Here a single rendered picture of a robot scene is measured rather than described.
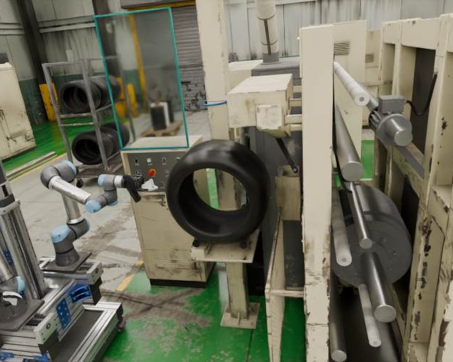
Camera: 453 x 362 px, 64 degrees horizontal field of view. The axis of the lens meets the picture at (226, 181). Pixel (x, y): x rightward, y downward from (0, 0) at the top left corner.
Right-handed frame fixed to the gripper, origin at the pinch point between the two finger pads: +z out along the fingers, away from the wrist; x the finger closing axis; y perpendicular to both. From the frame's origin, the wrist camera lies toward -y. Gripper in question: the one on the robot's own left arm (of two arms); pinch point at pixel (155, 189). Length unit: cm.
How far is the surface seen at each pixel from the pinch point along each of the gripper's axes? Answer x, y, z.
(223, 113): 28, 41, 34
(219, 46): 28, 79, 31
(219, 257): -8, -36, 41
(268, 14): 64, 96, 53
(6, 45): 799, 31, -793
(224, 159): -11, 26, 43
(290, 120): -35, 54, 75
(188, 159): -9.6, 24.1, 23.5
